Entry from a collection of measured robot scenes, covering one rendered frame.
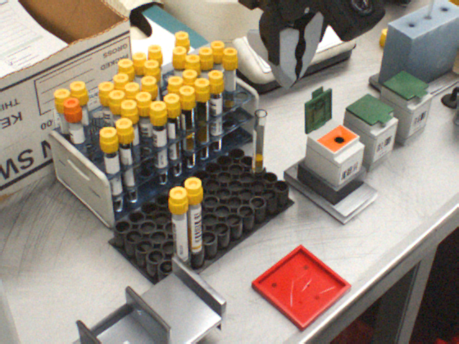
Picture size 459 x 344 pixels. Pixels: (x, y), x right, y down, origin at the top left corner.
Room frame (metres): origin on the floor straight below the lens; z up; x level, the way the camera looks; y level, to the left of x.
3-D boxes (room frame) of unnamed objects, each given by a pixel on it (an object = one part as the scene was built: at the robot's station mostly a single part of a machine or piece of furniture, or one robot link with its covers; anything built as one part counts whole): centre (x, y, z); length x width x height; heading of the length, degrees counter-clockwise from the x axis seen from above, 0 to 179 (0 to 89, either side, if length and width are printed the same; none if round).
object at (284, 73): (0.62, 0.02, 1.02); 0.06 x 0.03 x 0.09; 47
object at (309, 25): (0.64, 0.00, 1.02); 0.06 x 0.03 x 0.09; 47
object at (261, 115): (0.56, 0.02, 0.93); 0.01 x 0.01 x 0.10; 49
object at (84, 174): (0.60, 0.13, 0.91); 0.20 x 0.10 x 0.07; 138
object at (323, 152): (0.57, -0.06, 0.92); 0.05 x 0.04 x 0.06; 48
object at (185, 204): (0.51, 0.07, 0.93); 0.17 x 0.09 x 0.11; 139
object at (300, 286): (0.43, -0.03, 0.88); 0.07 x 0.07 x 0.01; 48
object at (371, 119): (0.63, -0.10, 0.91); 0.05 x 0.04 x 0.07; 48
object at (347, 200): (0.57, -0.06, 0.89); 0.09 x 0.05 x 0.04; 48
